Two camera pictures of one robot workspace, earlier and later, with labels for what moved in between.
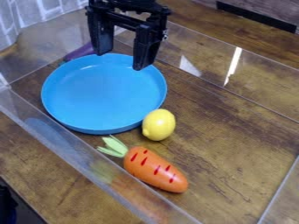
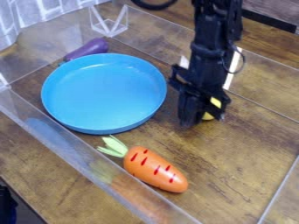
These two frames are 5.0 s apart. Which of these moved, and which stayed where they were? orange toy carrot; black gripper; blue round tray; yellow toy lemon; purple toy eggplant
Moved: yellow toy lemon; black gripper
Stayed: purple toy eggplant; orange toy carrot; blue round tray
